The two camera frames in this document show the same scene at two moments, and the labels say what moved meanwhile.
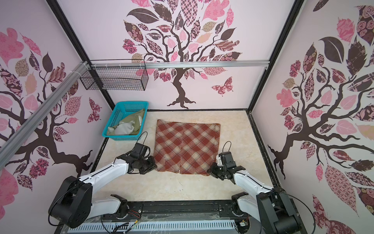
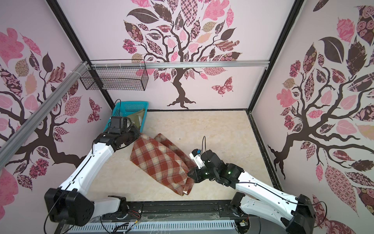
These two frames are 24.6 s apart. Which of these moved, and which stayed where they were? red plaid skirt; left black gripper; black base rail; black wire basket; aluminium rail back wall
Moved: red plaid skirt; left black gripper
Stayed: aluminium rail back wall; black wire basket; black base rail
